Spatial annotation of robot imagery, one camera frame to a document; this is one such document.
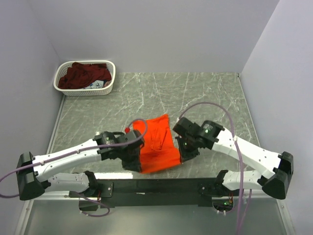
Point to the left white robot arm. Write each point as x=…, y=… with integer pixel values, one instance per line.
x=45, y=173

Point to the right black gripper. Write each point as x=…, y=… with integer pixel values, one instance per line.
x=186, y=155

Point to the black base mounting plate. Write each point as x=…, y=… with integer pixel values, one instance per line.
x=160, y=192

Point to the white plastic laundry basket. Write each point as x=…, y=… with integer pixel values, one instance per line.
x=62, y=69

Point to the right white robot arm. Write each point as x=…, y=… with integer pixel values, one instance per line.
x=271, y=172

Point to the aluminium rail frame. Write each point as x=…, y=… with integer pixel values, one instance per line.
x=56, y=214

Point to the orange polo shirt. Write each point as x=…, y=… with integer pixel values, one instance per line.
x=158, y=152

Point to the white printed shirt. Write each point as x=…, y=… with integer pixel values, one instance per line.
x=98, y=84

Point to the dark red shirt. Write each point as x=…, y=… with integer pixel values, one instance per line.
x=79, y=76

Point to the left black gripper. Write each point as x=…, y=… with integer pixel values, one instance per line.
x=135, y=165

